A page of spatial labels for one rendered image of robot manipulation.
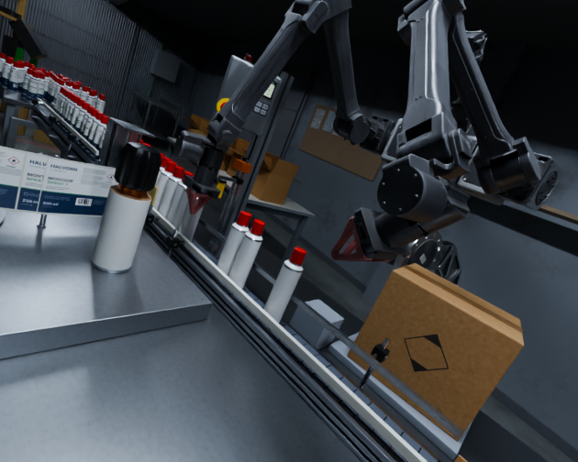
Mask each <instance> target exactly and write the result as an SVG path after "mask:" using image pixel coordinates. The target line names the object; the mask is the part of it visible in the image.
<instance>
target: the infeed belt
mask: <svg viewBox="0 0 578 462"><path fill-rule="evenodd" d="M153 222H154V223H155V224H156V225H157V226H158V227H159V228H160V229H161V230H162V231H163V232H164V233H165V234H166V235H167V236H172V234H171V233H170V232H169V231H168V230H167V229H166V228H165V227H164V226H163V225H162V224H161V223H160V222H159V221H158V220H153ZM192 243H193V244H194V245H195V246H196V247H197V248H198V249H199V250H200V251H201V252H202V253H203V254H204V255H206V256H207V257H208V258H209V259H210V260H211V261H212V262H213V263H214V264H215V265H217V263H218V261H216V260H215V259H214V258H213V257H212V256H211V255H210V254H209V253H207V252H206V251H205V250H204V249H203V248H202V247H201V246H200V245H199V244H198V243H196V242H195V241H194V240H192ZM179 248H180V249H181V250H182V251H183V252H184V253H185V254H186V255H187V256H188V257H189V258H190V259H191V260H192V261H193V262H195V263H196V264H197V265H198V266H199V267H200V268H201V269H202V270H203V271H204V272H205V273H206V274H207V275H208V276H209V277H210V278H211V279H212V280H213V281H214V282H215V283H216V284H217V285H218V286H219V287H220V288H221V289H222V290H223V291H224V292H225V293H226V294H227V295H228V296H229V297H230V298H231V299H232V300H233V301H234V302H235V303H236V304H237V305H238V306H239V307H240V308H241V309H242V310H243V311H244V312H245V313H246V314H247V315H248V316H249V317H250V318H251V319H252V320H253V321H254V322H255V323H256V324H257V325H258V326H259V327H260V328H261V329H262V330H264V331H265V332H266V333H267V334H268V335H269V336H270V337H271V338H272V339H273V340H274V341H275V342H276V343H277V344H278V345H279V346H280V347H281V348H282V349H283V350H284V351H285V352H286V353H287V354H288V355H289V356H290V357H291V358H292V359H293V360H294V361H295V362H296V363H297V364H298V365H299V366H300V367H301V368H302V369H303V370H304V371H305V372H306V373H307V374H308V375H309V376H310V377H311V378H312V379H313V380H314V381H315V382H316V383H317V384H318V385H319V386H320V387H321V388H322V389H323V390H324V391H325V392H326V393H327V394H328V395H329V396H330V397H331V398H333V399H334V400H335V401H336V402H337V403H338V404H339V405H340V406H341V407H342V408H343V409H344V410H345V411H346V412H347V413H348V414H349V415H350V416H351V417H352V418H353V419H354V420H355V421H356V422H357V423H358V424H359V425H360V426H361V427H362V428H363V429H364V430H365V431H366V432H367V433H368V434H369V435H370V436H371V437H372V438H373V439H374V440H375V441H376V442H377V443H378V444H379V445H380V446H381V447H382V448H383V449H384V450H385V451H386V452H387V453H388V454H389V455H390V456H391V457H392V458H393V459H394V460H395V461H396V462H408V461H407V460H406V459H405V458H404V457H402V456H401V455H400V454H399V453H398V452H397V451H396V450H395V449H394V448H393V447H392V446H391V445H390V444H389V443H388V442H387V441H386V440H385V439H384V438H383V437H382V436H381V435H380V434H379V433H377V432H376V431H375V430H374V429H373V428H372V427H371V426H370V425H369V424H368V423H367V422H366V421H365V420H364V419H363V418H362V417H361V416H360V415H359V414H358V413H357V412H356V411H355V410H354V409H353V408H351V407H350V406H349V405H348V404H347V403H346V402H345V401H344V400H343V399H342V398H341V397H340V396H339V395H338V394H337V393H336V392H335V391H334V390H333V389H332V388H331V387H330V386H329V385H328V384H327V383H326V382H325V381H324V380H322V379H321V378H320V377H319V376H318V375H317V374H316V372H315V371H314V370H312V369H311V368H310V367H309V366H308V365H307V364H306V363H305V362H304V360H303V359H301V358H300V357H299V356H298V355H297V354H296V353H295V352H294V351H293V350H292V349H291V348H290V347H289V346H288V345H286V344H285V342H284V341H283V340H282V339H281V338H280V337H279V336H278V335H277V334H275V333H274V332H273V331H272V330H271V329H270V328H269V327H268V326H267V325H266V324H265V323H264V322H263V321H262V320H261V319H260V318H259V317H258V316H257V315H256V314H255V313H254V312H253V311H252V310H251V309H250V308H248V307H247V306H246V305H245V304H244V303H243V302H242V301H241V300H240V299H239V298H238V297H237V296H236V295H235V294H234V293H233V292H232V291H231V290H230V289H229V288H228V287H227V286H226V285H225V284H224V283H223V282H221V281H220V280H219V279H218V278H216V277H215V276H214V274H213V273H212V272H211V271H210V270H209V269H208V268H207V267H206V266H205V265H204V264H203V263H202V262H201V261H200V260H199V259H198V258H196V257H195V256H194V255H193V254H192V253H191V252H190V251H189V250H188V249H187V248H186V247H185V246H184V245H179ZM243 291H245V292H246V293H247V294H248V295H249V296H250V297H251V299H252V300H253V301H254V302H256V303H257V304H258V305H259V306H260V307H261V308H262V309H264V306H265V304H264V303H263V302H262V301H261V300H259V299H258V298H257V297H256V296H255V295H254V294H253V293H252V292H251V291H250V290H248V289H247V288H246V287H245V286H244V287H243ZM279 325H280V326H282V327H283V328H284V329H285V330H286V331H287V332H288V333H289V334H290V335H291V336H292V337H293V338H295V339H296V340H297V341H298V342H299V343H300V344H301V345H302V346H303V347H304V348H305V349H306V350H308V351H309V352H310V353H311V354H312V355H313V356H314V357H315V358H316V359H317V360H318V361H319V362H321V363H322V364H323V365H324V366H325V367H326V368H327V369H328V370H329V371H330V372H331V373H332V374H334V375H335V376H336V377H337V378H338V379H339V380H340V381H341V382H342V383H343V384H344V385H345V386H347V387H348V388H349V389H350V390H351V391H352V392H353V393H354V394H355V395H356V396H357V397H358V398H360V399H361V400H362V401H363V402H364V403H365V404H366V405H367V406H368V407H369V408H370V409H371V410H373V411H374V412H375V413H376V414H377V415H378V416H379V417H380V418H381V419H382V420H383V421H384V422H386V423H387V424H388V425H389V426H390V427H391V428H392V429H393V430H394V431H395V432H396V433H397V434H399V435H400V436H401V437H402V438H403V439H404V440H405V441H406V442H407V443H408V444H409V445H410V446H412V447H413V448H414V449H415V450H416V451H417V452H418V453H419V454H420V455H421V456H422V457H424V458H425V459H426V460H427V462H438V461H437V460H436V459H435V458H433V457H432V456H431V455H430V454H429V453H428V452H427V451H426V450H425V449H423V448H421V450H420V451H419V449H420V447H421V446H420V445H419V444H418V443H417V442H416V441H415V440H414V439H412V438H411V437H410V436H409V435H408V434H407V433H406V432H404V430H402V429H401V428H400V427H399V426H398V425H397V424H396V423H395V422H394V421H392V420H391V419H390V418H389V417H387V418H386V416H387V415H386V414H385V413H384V412H382V411H381V410H380V409H379V408H378V407H377V406H376V405H375V404H374V403H371V401H370V400H369V399H368V398H367V397H366V396H365V395H364V394H363V393H362V392H360V391H359V390H357V388H356V387H355V386H354V385H353V384H352V383H350V382H349V381H348V380H347V379H346V378H345V377H344V376H343V375H342V374H340V373H339V372H338V371H337V370H336V369H335V368H334V367H333V366H330V364H329V363H328V362H327V361H326V360H325V359H324V358H323V357H322V356H321V355H319V354H318V353H317V352H316V350H315V349H314V348H312V347H311V346H310V345H309V344H308V343H307V342H306V341H305V340H304V339H303V338H302V337H301V336H299V335H297V334H296V332H295V331H294V330H293V329H292V328H291V327H289V326H288V325H287V324H286V323H285V322H284V321H283V320H282V319H281V321H280V323H279ZM343 377H344V378H343ZM370 403H371V404H370ZM385 418H386V419H385ZM402 433H403V434H402Z"/></svg>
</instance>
